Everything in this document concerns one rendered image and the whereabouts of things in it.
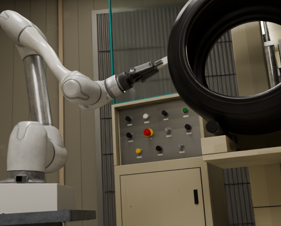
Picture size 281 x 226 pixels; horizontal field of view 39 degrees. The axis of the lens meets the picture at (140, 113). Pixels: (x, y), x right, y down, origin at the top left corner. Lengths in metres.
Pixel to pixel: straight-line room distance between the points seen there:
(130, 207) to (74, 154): 2.78
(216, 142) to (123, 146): 1.07
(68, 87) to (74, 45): 3.88
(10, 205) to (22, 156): 0.21
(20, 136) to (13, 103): 3.66
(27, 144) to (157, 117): 0.90
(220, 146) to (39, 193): 0.69
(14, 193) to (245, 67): 1.09
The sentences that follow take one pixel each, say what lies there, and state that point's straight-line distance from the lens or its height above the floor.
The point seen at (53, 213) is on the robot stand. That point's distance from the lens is 1.42.
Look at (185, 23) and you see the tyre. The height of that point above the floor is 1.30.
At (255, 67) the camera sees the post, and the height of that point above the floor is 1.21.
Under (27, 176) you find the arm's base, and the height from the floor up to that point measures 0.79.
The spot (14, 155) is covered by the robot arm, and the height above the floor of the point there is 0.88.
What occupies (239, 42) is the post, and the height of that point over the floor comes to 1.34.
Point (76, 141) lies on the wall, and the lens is 4.97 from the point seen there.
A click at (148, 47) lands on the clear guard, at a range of 2.42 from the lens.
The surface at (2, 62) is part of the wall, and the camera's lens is 5.58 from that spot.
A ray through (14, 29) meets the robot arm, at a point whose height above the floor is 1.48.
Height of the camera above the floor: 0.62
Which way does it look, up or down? 14 degrees up
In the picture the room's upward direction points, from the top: 3 degrees counter-clockwise
